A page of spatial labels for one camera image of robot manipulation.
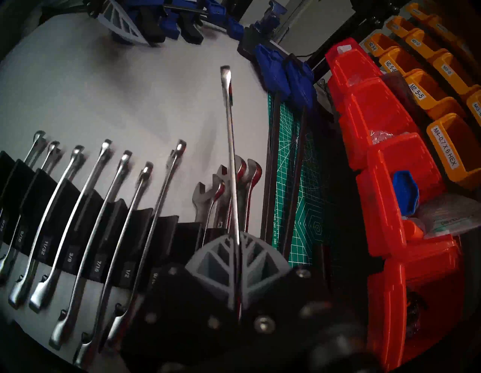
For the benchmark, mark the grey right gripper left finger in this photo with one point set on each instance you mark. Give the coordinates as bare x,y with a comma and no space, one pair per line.
203,285

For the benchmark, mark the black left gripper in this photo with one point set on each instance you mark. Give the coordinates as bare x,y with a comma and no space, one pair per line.
94,5

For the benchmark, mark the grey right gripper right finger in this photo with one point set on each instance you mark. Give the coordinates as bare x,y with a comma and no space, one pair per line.
270,285

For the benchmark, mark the green cutting mat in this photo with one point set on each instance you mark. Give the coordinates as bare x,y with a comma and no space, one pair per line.
312,210

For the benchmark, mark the large chrome combination wrench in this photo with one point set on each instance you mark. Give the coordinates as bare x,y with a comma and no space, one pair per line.
240,165
255,169
201,195

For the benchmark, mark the red storage bin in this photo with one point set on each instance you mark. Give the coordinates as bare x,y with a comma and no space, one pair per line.
379,214
387,319
349,67
368,112

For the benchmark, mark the dark blue spray bottle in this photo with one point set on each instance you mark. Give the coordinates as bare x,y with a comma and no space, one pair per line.
263,30

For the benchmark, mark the small blue part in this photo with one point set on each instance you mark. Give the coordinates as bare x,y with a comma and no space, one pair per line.
406,191

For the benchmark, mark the clear screw bag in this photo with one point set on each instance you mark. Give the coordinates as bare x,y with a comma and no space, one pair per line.
379,137

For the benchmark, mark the black wrench holder rack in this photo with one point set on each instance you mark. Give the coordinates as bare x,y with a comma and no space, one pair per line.
22,180

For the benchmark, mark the white user manual sheet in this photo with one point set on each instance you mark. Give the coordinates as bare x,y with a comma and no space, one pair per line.
451,214

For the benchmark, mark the yellow screw bin M2.5-5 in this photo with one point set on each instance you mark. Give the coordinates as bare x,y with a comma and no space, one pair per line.
424,96

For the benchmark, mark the yellow screw bin M3-6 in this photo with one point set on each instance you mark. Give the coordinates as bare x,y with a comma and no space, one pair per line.
475,109

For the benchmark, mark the yellow screw bin M3-8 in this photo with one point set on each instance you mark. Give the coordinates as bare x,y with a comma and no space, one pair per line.
453,73

